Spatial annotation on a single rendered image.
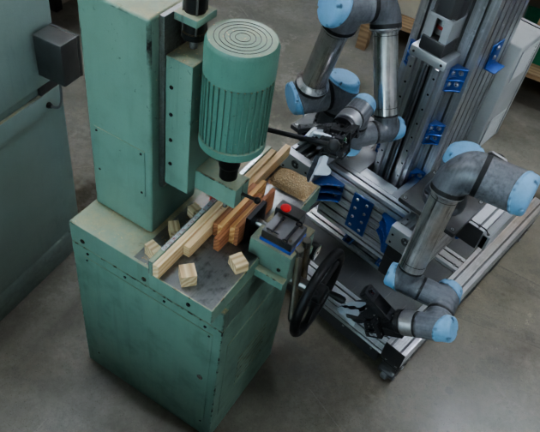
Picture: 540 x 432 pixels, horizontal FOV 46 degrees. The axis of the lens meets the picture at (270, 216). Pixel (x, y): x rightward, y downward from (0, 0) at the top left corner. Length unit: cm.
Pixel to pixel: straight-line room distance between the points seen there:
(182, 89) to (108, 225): 58
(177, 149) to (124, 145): 15
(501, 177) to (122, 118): 98
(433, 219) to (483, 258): 124
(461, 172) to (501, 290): 161
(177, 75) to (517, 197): 88
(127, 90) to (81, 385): 132
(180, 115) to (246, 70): 27
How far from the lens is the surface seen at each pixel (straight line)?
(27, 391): 263
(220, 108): 152
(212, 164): 179
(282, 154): 205
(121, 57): 162
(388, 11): 197
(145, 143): 172
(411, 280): 186
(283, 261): 175
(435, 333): 182
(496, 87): 244
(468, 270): 290
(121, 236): 196
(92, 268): 211
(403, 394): 272
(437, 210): 174
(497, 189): 167
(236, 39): 149
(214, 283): 172
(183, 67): 155
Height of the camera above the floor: 228
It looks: 46 degrees down
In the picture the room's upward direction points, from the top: 11 degrees clockwise
